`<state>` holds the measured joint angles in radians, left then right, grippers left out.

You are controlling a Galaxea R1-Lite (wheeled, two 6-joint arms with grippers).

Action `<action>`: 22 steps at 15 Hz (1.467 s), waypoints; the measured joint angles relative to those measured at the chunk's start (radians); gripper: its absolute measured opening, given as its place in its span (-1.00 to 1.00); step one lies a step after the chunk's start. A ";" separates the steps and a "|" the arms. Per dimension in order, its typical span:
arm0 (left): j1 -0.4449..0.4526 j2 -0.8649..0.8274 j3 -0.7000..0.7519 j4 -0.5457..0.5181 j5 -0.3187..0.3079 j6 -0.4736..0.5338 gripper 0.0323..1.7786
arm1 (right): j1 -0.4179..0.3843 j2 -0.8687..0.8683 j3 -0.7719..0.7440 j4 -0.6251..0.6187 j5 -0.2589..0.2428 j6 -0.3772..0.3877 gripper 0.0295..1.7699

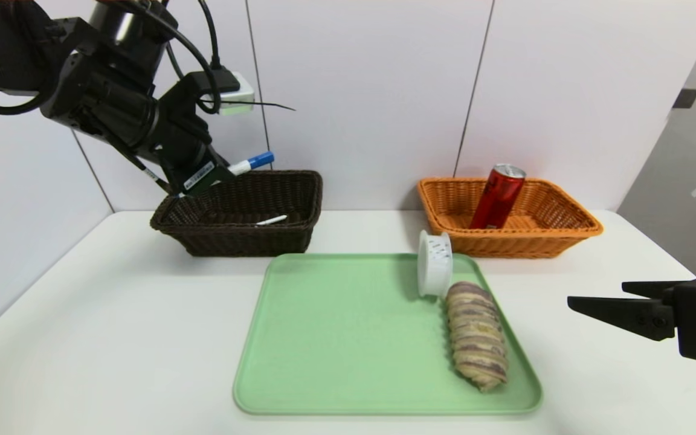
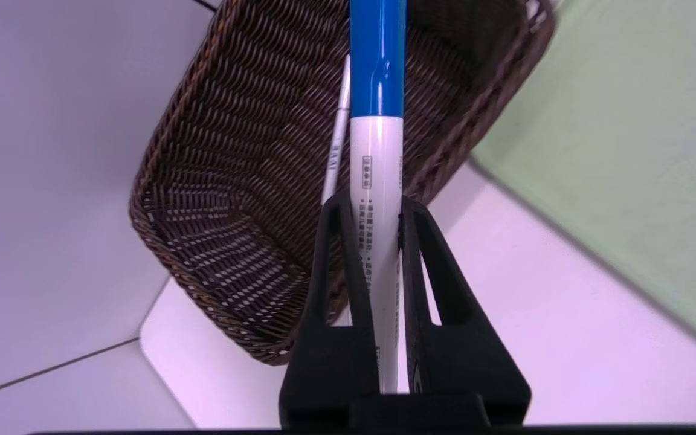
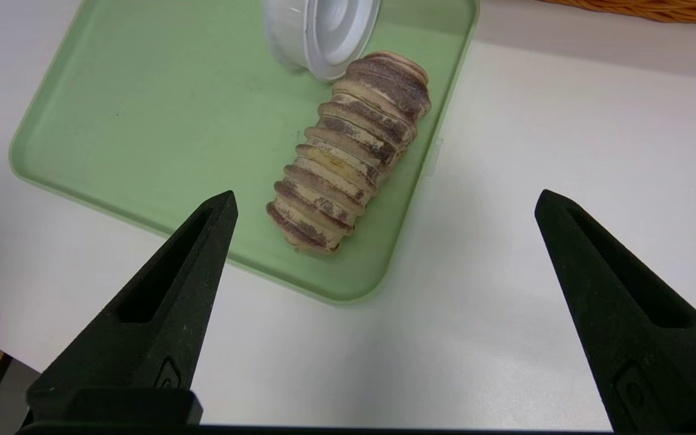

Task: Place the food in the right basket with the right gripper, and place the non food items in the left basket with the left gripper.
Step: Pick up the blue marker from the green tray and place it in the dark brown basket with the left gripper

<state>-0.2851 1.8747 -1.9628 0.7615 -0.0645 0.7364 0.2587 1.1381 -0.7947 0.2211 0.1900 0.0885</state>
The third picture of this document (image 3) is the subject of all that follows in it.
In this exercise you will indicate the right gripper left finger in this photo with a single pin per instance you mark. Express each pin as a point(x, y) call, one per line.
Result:
point(154, 326)

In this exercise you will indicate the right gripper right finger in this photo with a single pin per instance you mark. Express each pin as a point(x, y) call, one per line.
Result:
point(632, 314)

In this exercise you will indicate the white tape roll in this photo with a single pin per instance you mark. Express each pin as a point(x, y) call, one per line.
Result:
point(324, 30)

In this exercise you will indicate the orange wicker basket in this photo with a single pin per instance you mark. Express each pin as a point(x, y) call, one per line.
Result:
point(656, 9)

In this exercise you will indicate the light green plastic tray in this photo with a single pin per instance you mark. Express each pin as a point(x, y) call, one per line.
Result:
point(173, 121)

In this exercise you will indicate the striped bread loaf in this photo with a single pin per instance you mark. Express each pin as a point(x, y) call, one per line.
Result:
point(348, 157)

